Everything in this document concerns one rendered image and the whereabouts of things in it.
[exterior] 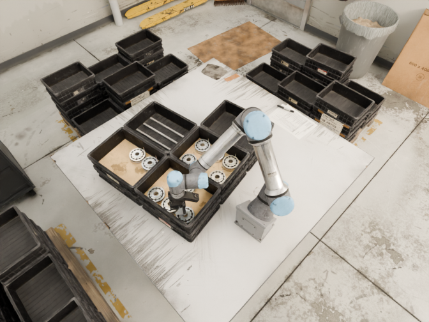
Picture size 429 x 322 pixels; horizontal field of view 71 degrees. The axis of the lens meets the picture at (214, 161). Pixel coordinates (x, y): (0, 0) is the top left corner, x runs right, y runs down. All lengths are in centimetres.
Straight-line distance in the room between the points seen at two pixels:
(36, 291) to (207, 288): 113
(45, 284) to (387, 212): 268
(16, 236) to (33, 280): 31
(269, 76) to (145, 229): 220
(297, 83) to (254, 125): 195
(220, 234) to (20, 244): 131
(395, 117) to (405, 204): 108
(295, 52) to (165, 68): 143
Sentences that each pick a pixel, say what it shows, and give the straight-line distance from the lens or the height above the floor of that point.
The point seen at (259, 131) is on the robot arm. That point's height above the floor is 140.
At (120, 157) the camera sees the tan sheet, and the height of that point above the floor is 83.
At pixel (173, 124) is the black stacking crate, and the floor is 83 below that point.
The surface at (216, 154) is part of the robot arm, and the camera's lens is 150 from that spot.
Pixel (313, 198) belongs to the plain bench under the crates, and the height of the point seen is 70.
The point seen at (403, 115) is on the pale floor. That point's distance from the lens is 389.
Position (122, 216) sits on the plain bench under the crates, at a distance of 195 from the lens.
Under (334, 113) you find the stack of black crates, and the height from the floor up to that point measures 53.
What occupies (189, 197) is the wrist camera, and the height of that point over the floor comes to 101.
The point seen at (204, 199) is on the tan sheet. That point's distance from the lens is 177.
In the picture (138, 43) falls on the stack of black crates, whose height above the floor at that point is 49.
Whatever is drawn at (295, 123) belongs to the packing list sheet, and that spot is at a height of 70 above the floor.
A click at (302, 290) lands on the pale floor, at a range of 252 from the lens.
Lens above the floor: 238
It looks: 54 degrees down
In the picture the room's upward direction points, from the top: 1 degrees counter-clockwise
